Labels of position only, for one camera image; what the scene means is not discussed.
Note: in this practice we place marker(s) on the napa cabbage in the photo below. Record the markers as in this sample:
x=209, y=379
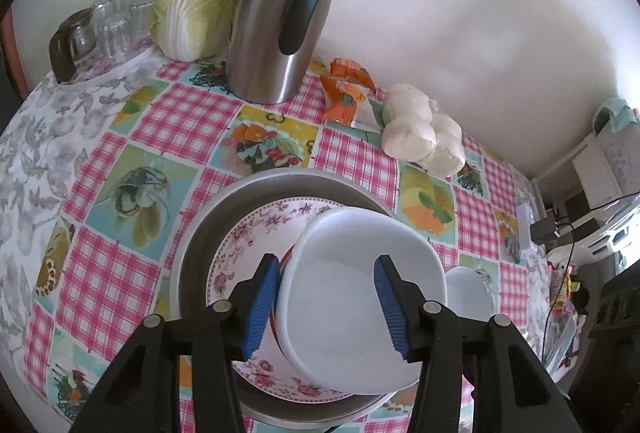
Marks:
x=195, y=3

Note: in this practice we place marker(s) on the pink checkered tablecloth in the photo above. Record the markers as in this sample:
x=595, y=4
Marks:
x=100, y=273

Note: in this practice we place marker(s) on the small white bowl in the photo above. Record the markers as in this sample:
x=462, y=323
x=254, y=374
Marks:
x=467, y=293

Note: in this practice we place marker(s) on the red-brown furniture edge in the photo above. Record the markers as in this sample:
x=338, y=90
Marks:
x=12, y=58

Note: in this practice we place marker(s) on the teal cloth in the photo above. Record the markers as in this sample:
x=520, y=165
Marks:
x=617, y=113

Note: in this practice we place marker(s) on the clear drinking glass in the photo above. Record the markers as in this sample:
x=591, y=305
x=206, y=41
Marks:
x=115, y=38
x=105, y=13
x=137, y=10

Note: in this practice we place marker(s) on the bag of white steamed buns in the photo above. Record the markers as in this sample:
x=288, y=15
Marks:
x=415, y=133

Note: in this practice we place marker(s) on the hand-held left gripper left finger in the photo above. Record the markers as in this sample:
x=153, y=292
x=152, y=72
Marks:
x=262, y=308

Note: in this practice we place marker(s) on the black power adapter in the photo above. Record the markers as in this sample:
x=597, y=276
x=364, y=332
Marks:
x=544, y=230

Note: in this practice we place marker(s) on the pink floral plate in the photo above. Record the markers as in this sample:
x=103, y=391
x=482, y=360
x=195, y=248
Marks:
x=250, y=238

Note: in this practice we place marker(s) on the orange snack packet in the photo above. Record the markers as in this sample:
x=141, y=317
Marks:
x=350, y=70
x=345, y=103

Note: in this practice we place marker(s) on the stainless steel basin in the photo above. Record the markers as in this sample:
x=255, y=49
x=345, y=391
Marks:
x=210, y=223

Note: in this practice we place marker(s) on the stainless steel thermos jug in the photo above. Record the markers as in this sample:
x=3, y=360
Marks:
x=265, y=38

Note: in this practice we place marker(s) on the white furniture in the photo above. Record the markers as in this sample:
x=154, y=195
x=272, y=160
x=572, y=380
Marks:
x=595, y=173

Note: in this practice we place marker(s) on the white power strip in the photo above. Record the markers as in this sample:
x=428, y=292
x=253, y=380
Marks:
x=525, y=228

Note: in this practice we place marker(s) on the colourful candy packet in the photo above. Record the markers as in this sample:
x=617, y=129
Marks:
x=562, y=288

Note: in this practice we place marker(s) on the large white bowl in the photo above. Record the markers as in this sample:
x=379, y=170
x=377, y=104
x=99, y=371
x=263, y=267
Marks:
x=340, y=293

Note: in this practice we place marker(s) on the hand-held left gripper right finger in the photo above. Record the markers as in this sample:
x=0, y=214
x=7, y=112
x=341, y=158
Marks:
x=392, y=308

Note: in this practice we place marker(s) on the clear plastic packet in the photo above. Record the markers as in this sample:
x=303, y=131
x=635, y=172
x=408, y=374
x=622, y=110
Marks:
x=369, y=118

